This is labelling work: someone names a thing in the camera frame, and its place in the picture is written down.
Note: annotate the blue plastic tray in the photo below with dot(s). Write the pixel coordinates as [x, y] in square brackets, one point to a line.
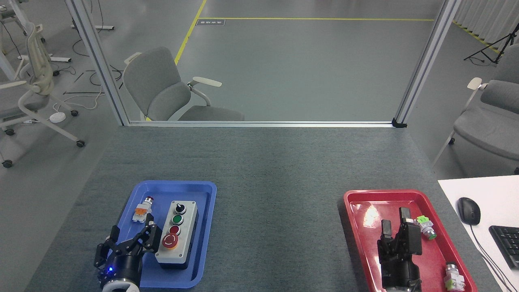
[162, 190]

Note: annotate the silver aluminium post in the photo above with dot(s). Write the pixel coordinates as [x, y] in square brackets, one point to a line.
[425, 61]
[97, 61]

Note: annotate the grey armchair with white arms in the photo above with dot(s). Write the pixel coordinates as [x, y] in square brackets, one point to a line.
[162, 93]

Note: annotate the black computer mouse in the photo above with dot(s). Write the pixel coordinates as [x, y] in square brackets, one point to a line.
[469, 211]

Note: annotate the silver-topped green and white switch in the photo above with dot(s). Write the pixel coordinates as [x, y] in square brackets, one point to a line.
[453, 275]

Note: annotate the silver aluminium cross rail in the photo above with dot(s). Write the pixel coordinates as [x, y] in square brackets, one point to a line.
[259, 124]

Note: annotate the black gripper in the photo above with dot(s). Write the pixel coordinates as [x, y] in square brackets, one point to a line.
[399, 273]
[125, 267]

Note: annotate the grey chair with white frame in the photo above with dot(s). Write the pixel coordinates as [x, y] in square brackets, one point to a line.
[490, 125]

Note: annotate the green-capped push-button switch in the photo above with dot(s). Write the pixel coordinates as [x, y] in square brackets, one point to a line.
[425, 228]

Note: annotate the white round floor device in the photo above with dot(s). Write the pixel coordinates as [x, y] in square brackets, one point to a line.
[57, 117]

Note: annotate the red plastic tray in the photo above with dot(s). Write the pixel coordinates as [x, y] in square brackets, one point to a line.
[365, 202]

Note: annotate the grey floor label plate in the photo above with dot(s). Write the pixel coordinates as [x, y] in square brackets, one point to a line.
[210, 22]

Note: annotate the black tripod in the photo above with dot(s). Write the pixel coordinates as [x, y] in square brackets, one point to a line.
[500, 44]

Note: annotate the black corner bracket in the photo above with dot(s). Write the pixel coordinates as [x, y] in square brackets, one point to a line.
[399, 123]

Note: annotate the black keyboard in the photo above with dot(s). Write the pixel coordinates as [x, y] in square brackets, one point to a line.
[507, 243]

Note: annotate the white desk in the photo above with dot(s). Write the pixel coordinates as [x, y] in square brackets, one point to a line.
[494, 194]

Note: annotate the white table foot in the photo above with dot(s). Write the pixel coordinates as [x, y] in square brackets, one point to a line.
[48, 59]
[97, 27]

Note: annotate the white mesh office chair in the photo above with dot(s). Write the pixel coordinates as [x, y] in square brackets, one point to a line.
[38, 69]

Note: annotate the grey control box with buttons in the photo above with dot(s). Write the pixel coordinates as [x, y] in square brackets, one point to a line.
[182, 243]

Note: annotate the orange and white push-button switch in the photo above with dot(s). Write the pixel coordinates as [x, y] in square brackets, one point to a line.
[140, 211]

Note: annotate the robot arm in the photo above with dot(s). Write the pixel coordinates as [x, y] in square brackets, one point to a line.
[107, 287]
[399, 290]

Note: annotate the white curtain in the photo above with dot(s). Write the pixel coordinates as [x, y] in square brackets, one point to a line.
[486, 20]

